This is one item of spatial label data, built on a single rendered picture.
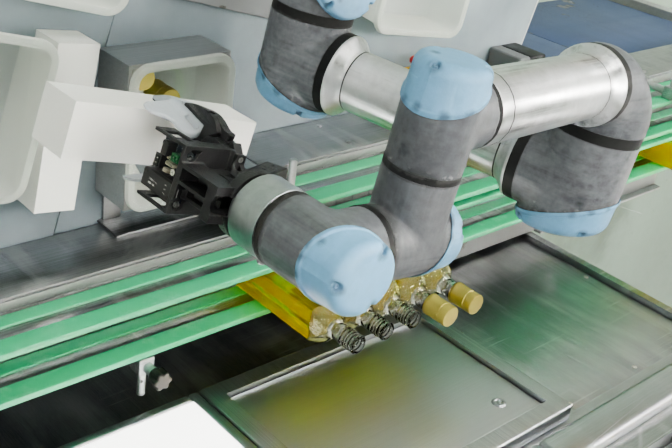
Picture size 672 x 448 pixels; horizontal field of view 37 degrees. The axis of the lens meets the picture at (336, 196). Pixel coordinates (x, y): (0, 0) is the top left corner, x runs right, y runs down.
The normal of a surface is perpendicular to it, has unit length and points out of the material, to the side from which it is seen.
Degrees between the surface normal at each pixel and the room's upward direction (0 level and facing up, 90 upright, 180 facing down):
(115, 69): 90
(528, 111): 14
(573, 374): 90
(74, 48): 0
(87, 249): 90
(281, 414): 90
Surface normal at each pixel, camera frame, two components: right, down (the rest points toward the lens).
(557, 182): -0.51, 0.22
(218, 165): 0.66, 0.40
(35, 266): 0.13, -0.89
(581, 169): -0.29, 0.32
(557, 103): 0.79, 0.20
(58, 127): -0.68, -0.04
